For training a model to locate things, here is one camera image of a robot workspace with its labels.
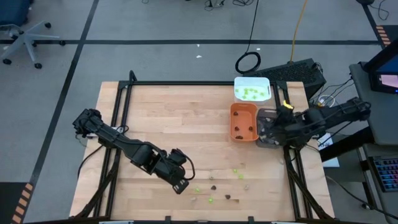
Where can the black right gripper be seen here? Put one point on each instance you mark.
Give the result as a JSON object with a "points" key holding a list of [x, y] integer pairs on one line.
{"points": [[286, 129]]}

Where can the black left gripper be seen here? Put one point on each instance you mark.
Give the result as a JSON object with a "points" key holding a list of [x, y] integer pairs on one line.
{"points": [[169, 169]]}

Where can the orange plastic bin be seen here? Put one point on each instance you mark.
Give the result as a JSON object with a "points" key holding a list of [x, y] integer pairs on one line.
{"points": [[244, 119]]}

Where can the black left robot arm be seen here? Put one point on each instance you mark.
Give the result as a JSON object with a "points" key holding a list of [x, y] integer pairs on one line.
{"points": [[124, 144]]}

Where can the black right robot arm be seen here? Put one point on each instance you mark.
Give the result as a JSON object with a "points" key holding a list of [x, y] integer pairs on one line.
{"points": [[335, 115]]}

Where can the dark grey plastic bin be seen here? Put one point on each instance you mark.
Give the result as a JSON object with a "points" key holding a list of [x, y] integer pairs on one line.
{"points": [[260, 115]]}

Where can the black table edge clamp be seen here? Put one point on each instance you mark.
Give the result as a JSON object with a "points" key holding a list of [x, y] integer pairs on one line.
{"points": [[168, 219], [248, 219]]}

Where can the yellow power plug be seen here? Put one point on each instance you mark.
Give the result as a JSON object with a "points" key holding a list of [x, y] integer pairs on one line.
{"points": [[319, 105]]}

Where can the white paper sheet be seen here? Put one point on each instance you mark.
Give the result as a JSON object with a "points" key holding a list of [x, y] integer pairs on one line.
{"points": [[325, 146]]}

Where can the white plastic bin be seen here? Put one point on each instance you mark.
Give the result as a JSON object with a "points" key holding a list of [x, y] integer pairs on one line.
{"points": [[248, 82]]}

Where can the black computer tower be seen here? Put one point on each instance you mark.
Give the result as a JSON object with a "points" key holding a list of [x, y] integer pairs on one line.
{"points": [[289, 73]]}

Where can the black desk leg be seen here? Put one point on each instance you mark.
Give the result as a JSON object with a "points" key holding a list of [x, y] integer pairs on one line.
{"points": [[345, 145]]}

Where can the grey desk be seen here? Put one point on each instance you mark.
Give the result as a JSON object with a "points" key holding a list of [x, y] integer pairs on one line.
{"points": [[376, 130]]}

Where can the backlit keyboard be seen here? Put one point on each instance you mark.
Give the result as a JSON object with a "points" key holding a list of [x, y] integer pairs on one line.
{"points": [[387, 172]]}

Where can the grey keyboard shelf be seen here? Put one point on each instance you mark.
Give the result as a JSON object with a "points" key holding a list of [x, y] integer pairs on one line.
{"points": [[373, 202]]}

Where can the black monitor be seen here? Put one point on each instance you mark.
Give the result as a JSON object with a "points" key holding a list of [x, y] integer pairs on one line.
{"points": [[384, 67]]}

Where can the grey office chair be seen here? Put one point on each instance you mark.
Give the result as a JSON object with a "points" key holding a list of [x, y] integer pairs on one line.
{"points": [[26, 39]]}

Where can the blue upholstered seat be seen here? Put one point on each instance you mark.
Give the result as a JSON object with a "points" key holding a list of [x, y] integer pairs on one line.
{"points": [[12, 11]]}

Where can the silver aluminium rail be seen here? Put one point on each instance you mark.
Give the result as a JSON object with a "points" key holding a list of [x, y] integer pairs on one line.
{"points": [[284, 222], [115, 222]]}

